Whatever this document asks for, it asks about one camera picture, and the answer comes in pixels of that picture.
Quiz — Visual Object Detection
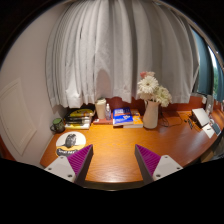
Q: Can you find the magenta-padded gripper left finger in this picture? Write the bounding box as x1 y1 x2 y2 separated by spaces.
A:
43 143 94 186

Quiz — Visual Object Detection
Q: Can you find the white pleated curtain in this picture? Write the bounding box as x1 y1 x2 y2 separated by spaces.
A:
44 0 201 109

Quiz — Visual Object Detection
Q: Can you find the black grey book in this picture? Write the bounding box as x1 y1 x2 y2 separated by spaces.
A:
64 118 93 126

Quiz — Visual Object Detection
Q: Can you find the red-brown book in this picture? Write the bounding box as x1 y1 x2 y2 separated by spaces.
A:
92 117 114 126

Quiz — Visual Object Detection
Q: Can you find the dark mug with green inside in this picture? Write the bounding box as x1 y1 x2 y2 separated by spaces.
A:
49 117 66 134

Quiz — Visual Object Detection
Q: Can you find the clear spray bottle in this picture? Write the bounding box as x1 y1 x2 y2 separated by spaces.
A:
104 103 112 121

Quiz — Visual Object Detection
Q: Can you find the dark remote control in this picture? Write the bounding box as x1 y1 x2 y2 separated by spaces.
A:
209 121 222 136

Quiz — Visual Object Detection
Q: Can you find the white flower bouquet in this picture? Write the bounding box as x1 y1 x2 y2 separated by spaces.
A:
137 70 173 108

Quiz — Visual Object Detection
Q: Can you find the black book with yellow cover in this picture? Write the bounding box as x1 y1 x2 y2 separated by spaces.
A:
68 108 96 118

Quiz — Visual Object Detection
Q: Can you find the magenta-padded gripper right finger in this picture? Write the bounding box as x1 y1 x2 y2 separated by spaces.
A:
134 143 184 185

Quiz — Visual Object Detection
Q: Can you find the black cable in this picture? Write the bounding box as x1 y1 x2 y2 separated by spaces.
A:
159 111 184 128

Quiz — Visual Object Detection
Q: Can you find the upright grey tablet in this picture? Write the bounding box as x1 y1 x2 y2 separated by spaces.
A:
204 94 215 116

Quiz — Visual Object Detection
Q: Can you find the blue book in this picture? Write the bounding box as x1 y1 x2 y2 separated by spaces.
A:
112 106 134 127

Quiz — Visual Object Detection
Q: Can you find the glass window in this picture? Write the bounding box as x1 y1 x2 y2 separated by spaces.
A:
191 28 224 103

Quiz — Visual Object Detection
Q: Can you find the white ceramic pitcher vase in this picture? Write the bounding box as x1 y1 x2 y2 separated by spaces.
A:
142 99 161 130

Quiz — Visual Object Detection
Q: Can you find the grey black computer mouse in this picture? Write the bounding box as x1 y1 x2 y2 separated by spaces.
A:
64 133 78 149

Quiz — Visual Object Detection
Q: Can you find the white paper sheet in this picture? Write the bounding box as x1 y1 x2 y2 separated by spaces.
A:
202 123 217 139

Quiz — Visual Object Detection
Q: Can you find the silver laptop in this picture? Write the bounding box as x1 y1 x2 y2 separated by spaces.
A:
191 107 211 128

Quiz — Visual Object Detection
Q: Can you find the round white yellow mouse pad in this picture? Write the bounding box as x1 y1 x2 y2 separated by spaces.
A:
55 131 87 158

